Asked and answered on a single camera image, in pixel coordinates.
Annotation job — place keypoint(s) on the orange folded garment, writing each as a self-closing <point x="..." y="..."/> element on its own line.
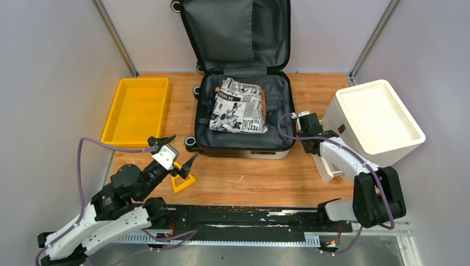
<point x="264" y="108"/>

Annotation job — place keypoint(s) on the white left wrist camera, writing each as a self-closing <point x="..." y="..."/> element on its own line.
<point x="166" y="156"/>

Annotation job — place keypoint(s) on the newspaper print folded cloth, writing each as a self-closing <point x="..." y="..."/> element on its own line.
<point x="237" y="108"/>

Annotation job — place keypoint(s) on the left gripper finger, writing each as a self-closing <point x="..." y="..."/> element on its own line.
<point x="185" y="169"/>
<point x="156" y="143"/>

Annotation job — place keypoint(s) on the space astronaut hardshell suitcase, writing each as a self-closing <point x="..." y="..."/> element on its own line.
<point x="250" y="42"/>

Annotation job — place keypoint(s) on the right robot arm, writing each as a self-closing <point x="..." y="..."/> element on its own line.
<point x="377" y="195"/>

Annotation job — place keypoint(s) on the white drawer storage box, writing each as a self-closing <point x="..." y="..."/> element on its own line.
<point x="373" y="121"/>

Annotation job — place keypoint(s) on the yellow plastic tray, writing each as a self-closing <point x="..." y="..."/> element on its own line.
<point x="138" y="111"/>

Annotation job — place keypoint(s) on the yellow triangular plastic stand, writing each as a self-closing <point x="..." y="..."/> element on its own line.
<point x="178" y="183"/>

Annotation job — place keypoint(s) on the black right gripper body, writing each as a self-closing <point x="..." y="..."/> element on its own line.
<point x="306" y="151"/>

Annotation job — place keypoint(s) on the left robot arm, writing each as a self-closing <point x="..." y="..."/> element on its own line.
<point x="119" y="208"/>

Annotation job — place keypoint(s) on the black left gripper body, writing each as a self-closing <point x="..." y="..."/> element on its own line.
<point x="156" y="177"/>

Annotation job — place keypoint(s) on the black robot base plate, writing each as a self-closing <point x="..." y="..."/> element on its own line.
<point x="247" y="224"/>

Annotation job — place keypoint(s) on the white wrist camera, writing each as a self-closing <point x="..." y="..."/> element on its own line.
<point x="301" y="119"/>
<point x="166" y="156"/>

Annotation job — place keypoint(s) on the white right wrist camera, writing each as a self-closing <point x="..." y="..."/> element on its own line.
<point x="301" y="119"/>

